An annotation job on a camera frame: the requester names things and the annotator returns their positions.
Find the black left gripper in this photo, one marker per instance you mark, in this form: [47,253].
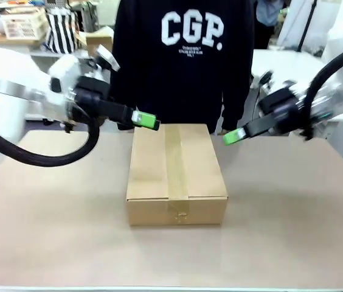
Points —
[88,97]

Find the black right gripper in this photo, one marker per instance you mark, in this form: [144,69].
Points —
[281,112]

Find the brown cardboard shipping box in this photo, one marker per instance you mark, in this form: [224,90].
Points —
[150,170]

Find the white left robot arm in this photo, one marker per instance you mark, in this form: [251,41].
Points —
[13,100]

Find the cardboard box with white flap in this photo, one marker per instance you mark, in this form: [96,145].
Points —
[98,44]

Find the brown packing tape strip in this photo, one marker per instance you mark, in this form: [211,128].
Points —
[176,164]

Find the person in black CGP sweatshirt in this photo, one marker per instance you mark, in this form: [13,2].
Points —
[183,76]

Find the white side table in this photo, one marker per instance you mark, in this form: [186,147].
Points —
[287,68]

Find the black white striped bag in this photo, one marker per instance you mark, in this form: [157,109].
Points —
[60,30]

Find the white leaning panel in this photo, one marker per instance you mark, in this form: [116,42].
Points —
[302,27]

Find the person in blue shirt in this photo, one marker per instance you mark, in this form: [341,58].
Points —
[268,12]

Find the white crate with red print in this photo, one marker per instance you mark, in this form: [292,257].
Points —
[24,24]

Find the beige shelf board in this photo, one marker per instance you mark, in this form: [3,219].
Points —
[7,41]

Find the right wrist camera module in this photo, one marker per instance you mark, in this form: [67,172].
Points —
[265,80]

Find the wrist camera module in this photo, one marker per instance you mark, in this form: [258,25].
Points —
[106,59]
[265,80]

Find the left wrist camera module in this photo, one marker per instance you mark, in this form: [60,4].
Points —
[106,59]

